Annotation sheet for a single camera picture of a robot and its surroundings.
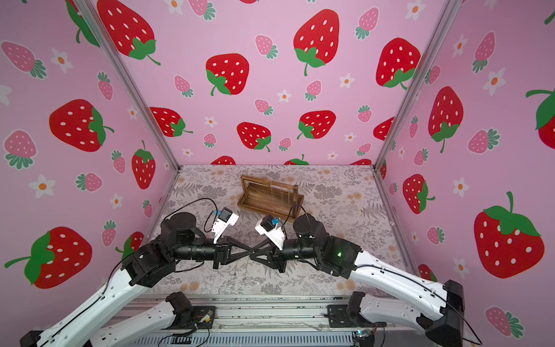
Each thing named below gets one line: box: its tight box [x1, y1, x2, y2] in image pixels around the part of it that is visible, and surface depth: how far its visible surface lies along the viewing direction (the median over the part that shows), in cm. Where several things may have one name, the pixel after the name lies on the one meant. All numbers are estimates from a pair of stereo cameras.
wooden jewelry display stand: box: [237, 174, 305, 223], surface depth 107 cm
